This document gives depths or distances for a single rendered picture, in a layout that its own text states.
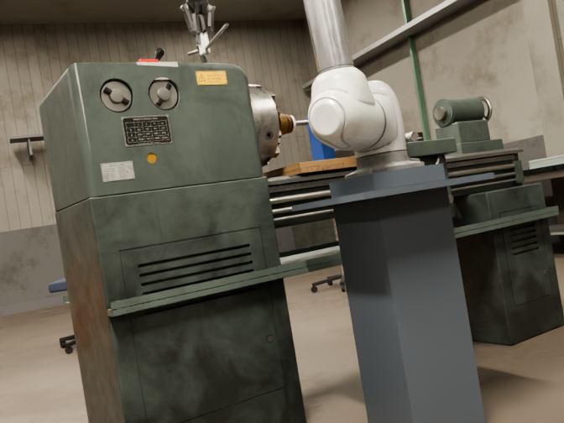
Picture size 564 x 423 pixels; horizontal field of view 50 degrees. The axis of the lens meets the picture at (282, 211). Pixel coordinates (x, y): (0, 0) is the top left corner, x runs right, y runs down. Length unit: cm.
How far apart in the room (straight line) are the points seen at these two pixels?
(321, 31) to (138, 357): 106
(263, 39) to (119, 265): 868
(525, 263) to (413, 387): 132
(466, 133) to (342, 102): 149
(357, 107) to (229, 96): 58
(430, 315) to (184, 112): 96
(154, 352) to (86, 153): 62
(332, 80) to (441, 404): 95
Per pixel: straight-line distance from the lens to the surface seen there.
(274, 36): 1042
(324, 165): 230
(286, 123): 241
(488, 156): 297
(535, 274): 304
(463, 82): 756
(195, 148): 196
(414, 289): 177
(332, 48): 170
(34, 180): 903
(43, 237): 896
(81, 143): 186
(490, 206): 282
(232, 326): 199
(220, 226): 197
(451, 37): 772
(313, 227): 828
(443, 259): 183
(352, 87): 165
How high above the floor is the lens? 73
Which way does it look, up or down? level
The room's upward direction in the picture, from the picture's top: 9 degrees counter-clockwise
